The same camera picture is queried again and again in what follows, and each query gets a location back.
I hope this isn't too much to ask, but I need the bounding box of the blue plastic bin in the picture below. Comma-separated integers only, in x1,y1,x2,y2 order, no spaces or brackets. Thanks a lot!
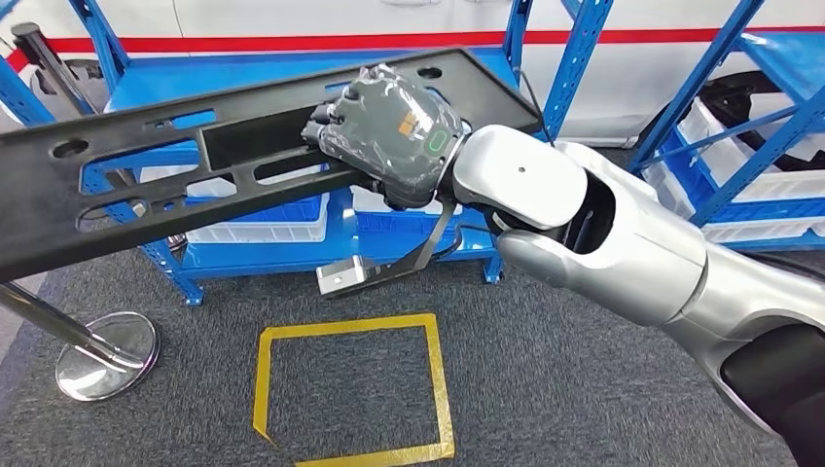
276,193,324,224
355,209,465,236
660,128,825,227

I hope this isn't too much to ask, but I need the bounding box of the thin black wrist wire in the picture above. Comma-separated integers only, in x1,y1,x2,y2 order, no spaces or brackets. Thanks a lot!
519,67,556,146

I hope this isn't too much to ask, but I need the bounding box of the white car with red stripe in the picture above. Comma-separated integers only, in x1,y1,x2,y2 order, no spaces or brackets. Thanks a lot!
0,0,825,150

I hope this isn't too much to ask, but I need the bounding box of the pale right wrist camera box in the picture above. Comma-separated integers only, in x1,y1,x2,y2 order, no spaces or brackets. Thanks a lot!
315,255,369,298

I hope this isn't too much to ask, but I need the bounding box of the chrome stanchion post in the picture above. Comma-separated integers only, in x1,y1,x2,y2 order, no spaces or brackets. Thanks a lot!
9,22,98,118
0,281,161,403

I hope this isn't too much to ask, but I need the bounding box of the yellow floor tape square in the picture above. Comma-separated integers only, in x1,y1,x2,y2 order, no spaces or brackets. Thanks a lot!
252,312,456,467

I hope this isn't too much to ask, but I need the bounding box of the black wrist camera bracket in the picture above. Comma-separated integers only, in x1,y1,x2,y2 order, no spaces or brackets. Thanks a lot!
328,196,462,299

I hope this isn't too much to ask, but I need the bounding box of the black plastic slotted panel part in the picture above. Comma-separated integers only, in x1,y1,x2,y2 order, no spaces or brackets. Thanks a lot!
0,47,545,285

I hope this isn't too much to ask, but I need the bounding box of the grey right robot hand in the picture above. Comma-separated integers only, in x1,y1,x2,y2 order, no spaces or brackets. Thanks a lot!
301,62,467,212

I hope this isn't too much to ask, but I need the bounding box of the blue metal shelf rack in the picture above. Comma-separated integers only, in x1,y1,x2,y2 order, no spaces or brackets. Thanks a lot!
628,0,825,253
0,0,614,307

